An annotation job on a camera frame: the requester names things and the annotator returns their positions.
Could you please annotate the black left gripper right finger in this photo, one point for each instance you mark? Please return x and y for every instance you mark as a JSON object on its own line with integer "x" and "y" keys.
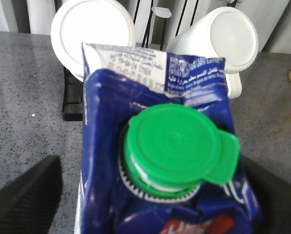
{"x": 274, "y": 199}

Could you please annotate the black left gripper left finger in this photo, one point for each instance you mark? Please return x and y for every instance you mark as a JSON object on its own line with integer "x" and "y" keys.
{"x": 29, "y": 203}

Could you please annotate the blue Pascual milk carton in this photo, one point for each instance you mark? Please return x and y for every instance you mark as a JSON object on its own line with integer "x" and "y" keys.
{"x": 160, "y": 154}

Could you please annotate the white ribbed mug on rack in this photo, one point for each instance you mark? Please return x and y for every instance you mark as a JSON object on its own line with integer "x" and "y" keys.
{"x": 225, "y": 32}

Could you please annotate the black wire mug rack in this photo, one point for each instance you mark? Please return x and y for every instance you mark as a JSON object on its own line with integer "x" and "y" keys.
{"x": 72, "y": 97}

